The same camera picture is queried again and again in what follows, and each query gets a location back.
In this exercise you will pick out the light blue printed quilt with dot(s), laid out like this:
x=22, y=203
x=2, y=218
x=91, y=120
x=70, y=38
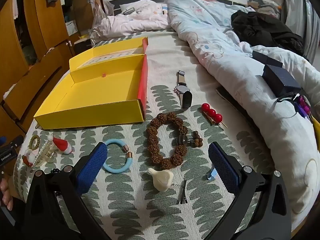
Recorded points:
x=212, y=42

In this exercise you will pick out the small white box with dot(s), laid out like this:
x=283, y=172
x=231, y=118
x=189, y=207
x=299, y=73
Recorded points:
x=71, y=27

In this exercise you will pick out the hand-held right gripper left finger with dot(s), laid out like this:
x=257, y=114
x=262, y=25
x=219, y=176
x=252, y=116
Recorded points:
x=91, y=167

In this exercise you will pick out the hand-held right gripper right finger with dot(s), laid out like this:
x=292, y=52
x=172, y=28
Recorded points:
x=223, y=167

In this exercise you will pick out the red ball hair clip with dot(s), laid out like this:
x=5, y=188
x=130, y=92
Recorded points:
x=212, y=112

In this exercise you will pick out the dark headboard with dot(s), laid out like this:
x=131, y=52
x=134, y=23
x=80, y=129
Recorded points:
x=117, y=1

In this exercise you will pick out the santa figure hair clip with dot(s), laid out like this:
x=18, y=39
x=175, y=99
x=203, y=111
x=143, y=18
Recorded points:
x=30, y=156

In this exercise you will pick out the santa hat hair clip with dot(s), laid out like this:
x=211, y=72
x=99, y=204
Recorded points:
x=62, y=145

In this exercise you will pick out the person's left hand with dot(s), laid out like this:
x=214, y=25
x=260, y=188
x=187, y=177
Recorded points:
x=5, y=195

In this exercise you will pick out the white flower bud ornament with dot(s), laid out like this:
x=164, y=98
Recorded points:
x=162, y=178

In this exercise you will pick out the black eyeglasses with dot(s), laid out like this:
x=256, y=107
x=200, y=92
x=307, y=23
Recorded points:
x=287, y=96

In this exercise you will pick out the small blue hair clip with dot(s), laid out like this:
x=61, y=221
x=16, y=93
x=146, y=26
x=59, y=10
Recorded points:
x=212, y=173

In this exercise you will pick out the clear pearl claw clip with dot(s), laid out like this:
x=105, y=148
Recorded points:
x=46, y=155

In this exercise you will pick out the clear plastic bag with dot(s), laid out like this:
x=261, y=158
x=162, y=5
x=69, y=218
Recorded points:
x=100, y=17

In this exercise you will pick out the navy box lid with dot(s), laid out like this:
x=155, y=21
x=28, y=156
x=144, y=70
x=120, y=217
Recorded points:
x=265, y=58

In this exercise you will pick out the yellow cardboard box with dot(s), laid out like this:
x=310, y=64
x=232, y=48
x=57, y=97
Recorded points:
x=100, y=92

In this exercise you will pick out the black clothing pile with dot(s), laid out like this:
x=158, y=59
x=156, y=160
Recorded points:
x=262, y=30

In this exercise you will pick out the navy gift box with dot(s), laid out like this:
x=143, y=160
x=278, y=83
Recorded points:
x=280, y=80

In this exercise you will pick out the black bin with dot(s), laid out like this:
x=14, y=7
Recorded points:
x=83, y=46

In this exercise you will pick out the black hair pin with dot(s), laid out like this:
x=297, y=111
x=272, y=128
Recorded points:
x=183, y=195

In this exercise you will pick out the patterned pillow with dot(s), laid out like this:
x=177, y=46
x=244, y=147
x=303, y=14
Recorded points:
x=262, y=5

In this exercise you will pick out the wooden wardrobe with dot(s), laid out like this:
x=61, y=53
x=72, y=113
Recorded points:
x=50, y=17

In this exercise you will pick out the white pink blanket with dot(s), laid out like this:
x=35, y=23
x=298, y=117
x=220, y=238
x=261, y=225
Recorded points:
x=130, y=22

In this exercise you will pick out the purple key bunch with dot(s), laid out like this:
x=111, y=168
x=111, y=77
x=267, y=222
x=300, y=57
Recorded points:
x=302, y=105

